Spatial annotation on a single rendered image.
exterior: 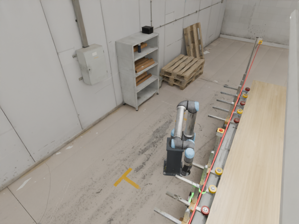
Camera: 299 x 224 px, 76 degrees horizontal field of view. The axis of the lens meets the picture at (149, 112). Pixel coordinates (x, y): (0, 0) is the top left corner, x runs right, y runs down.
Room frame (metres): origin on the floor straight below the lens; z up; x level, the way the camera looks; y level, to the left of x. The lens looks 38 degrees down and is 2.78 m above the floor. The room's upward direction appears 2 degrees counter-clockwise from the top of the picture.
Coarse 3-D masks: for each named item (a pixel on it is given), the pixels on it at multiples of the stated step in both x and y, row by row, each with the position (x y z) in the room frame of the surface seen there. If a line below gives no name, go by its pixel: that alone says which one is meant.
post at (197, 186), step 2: (196, 184) 0.95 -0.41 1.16; (198, 184) 0.95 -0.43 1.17; (196, 186) 0.93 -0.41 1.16; (198, 186) 0.93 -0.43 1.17; (196, 188) 0.93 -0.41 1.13; (198, 188) 0.92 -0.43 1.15; (196, 190) 0.93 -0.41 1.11; (198, 190) 0.92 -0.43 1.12; (194, 192) 0.93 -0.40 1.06; (196, 192) 0.92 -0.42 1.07; (194, 194) 0.93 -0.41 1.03; (196, 194) 0.92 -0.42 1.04; (194, 196) 0.93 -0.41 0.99; (196, 196) 0.92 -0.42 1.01; (194, 198) 0.93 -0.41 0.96; (196, 198) 0.92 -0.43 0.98; (192, 200) 0.93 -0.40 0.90; (194, 200) 0.92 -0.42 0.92; (196, 200) 0.94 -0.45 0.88; (192, 202) 0.93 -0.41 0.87; (194, 202) 0.92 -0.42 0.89
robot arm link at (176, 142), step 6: (180, 102) 1.87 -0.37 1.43; (186, 102) 1.85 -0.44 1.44; (180, 108) 1.77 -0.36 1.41; (180, 114) 1.68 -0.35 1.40; (180, 120) 1.59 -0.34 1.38; (180, 126) 1.52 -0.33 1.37; (174, 132) 1.45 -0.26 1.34; (180, 132) 1.44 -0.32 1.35; (174, 138) 1.37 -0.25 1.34; (180, 138) 1.37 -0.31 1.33; (174, 144) 1.30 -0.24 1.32; (180, 144) 1.29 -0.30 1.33
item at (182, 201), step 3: (168, 192) 1.05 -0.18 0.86; (168, 195) 1.03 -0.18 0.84; (171, 195) 1.02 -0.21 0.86; (180, 201) 0.96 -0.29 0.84; (183, 201) 0.95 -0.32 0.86; (186, 201) 0.95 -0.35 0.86; (186, 204) 0.92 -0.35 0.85; (189, 204) 0.91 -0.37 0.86; (198, 207) 0.89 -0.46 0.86; (198, 210) 0.86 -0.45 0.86
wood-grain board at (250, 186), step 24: (264, 96) 2.71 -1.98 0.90; (240, 120) 2.11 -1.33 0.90; (264, 120) 2.09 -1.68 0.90; (240, 144) 1.64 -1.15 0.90; (264, 144) 1.63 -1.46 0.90; (240, 168) 1.29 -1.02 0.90; (264, 168) 1.28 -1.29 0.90; (216, 192) 1.01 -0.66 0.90; (240, 192) 1.00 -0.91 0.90; (264, 192) 1.00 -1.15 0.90; (216, 216) 0.78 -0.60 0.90; (240, 216) 0.77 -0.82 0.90; (264, 216) 0.77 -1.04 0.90
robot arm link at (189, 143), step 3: (183, 141) 1.32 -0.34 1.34; (186, 141) 1.32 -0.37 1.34; (189, 141) 1.32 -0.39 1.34; (192, 141) 1.32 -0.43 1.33; (183, 144) 1.29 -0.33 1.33; (186, 144) 1.29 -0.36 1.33; (189, 144) 1.28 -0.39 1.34; (192, 144) 1.28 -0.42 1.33; (183, 147) 1.27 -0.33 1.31; (186, 147) 1.26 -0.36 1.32; (189, 147) 1.24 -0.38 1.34; (192, 147) 1.25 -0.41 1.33
